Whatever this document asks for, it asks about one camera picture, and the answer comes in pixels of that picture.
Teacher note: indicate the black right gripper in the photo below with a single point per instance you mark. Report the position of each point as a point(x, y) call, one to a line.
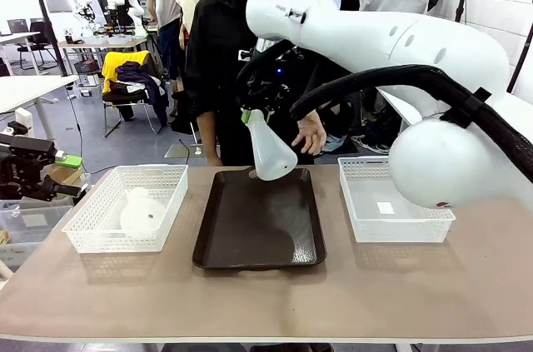
point(262, 94)

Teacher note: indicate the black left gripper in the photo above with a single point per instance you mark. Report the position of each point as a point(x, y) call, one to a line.
point(10, 177)

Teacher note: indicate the translucent white conical flask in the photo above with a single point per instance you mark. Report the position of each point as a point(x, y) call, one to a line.
point(141, 214)
point(270, 152)

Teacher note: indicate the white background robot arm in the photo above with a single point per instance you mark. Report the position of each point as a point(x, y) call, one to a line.
point(133, 11)

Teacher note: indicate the person's right forearm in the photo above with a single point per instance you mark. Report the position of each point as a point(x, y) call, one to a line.
point(207, 135)

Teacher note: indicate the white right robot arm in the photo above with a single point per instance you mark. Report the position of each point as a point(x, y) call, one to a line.
point(375, 36)

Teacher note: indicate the person's left hand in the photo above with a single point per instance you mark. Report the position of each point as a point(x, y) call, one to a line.
point(310, 135)

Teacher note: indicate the person's right hand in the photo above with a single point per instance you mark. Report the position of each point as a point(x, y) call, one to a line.
point(215, 160)

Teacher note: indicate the tan cardboard box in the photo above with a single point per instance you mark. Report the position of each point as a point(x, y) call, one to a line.
point(62, 175)

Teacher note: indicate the small white box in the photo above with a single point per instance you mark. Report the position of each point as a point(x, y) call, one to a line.
point(24, 117)

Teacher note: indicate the clear plastic storage bin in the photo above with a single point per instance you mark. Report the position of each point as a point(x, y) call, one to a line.
point(33, 235)

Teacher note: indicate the person in black shirt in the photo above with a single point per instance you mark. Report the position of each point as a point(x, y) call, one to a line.
point(220, 56)

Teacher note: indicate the white perforated plastic basket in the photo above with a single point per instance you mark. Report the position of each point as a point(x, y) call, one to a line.
point(399, 232)
point(116, 244)

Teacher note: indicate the metal chair with clothes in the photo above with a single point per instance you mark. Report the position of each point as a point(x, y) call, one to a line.
point(125, 98)

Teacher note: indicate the dark purple garment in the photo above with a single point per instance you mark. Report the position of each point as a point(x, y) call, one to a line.
point(154, 94)

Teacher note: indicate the red and black toolbox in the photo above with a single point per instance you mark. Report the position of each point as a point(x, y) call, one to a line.
point(86, 65)

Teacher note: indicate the dark brown plastic tray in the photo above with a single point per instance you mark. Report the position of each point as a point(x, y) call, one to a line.
point(250, 227)

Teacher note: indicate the yellow garment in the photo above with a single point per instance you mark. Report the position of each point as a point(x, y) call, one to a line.
point(111, 65)

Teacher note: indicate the black office chair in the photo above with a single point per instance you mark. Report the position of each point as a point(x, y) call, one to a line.
point(35, 42)

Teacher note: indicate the beige background work table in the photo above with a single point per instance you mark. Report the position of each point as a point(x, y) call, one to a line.
point(100, 42)

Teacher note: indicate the white table with black legs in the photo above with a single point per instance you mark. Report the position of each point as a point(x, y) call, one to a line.
point(395, 102)

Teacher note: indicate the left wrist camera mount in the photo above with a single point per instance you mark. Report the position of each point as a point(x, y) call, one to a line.
point(16, 128)

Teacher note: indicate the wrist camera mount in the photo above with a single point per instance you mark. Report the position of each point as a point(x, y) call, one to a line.
point(16, 128)
point(245, 54)

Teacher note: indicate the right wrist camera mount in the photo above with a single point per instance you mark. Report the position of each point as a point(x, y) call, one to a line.
point(245, 54)

